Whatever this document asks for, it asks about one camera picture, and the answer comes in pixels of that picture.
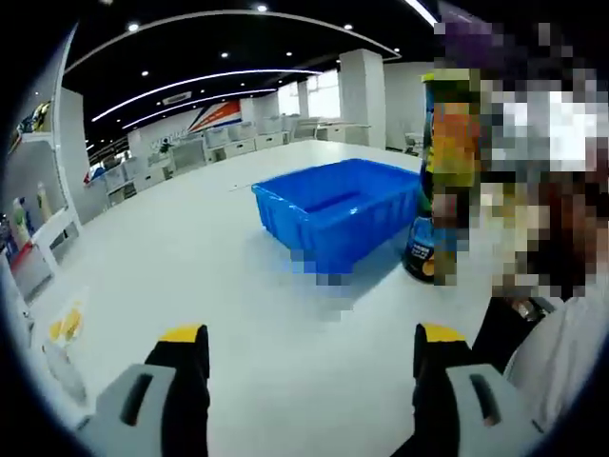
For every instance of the dark tall chip container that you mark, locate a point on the dark tall chip container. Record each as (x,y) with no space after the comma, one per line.
(418,257)

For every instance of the blue plastic box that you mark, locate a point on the blue plastic box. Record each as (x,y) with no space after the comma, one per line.
(333,224)

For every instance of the white bottle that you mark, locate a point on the white bottle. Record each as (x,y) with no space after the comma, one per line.
(44,204)

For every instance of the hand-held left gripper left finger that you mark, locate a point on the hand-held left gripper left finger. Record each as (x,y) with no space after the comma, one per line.
(143,419)

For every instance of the row of white cabinets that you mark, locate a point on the row of white cabinets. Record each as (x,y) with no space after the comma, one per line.
(190,157)

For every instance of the white pillar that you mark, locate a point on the white pillar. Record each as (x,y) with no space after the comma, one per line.
(73,157)
(361,100)

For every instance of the pile of snack bags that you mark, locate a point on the pile of snack bags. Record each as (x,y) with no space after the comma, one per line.
(35,121)

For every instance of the ceiling air vent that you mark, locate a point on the ceiling air vent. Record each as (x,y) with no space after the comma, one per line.
(177,98)

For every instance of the yellow snack in clear wrap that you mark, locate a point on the yellow snack in clear wrap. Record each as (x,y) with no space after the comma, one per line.
(69,326)

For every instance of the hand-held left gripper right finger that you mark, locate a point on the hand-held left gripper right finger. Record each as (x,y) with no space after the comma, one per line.
(457,419)

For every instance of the white display shelf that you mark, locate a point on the white display shelf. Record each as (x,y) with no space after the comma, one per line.
(43,157)

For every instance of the clear plastic bag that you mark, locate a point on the clear plastic bag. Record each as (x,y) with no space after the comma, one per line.
(66,376)

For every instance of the green label bottle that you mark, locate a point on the green label bottle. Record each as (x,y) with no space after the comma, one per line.
(21,224)

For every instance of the striped wall graphic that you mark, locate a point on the striped wall graphic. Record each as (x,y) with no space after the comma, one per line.
(216,116)

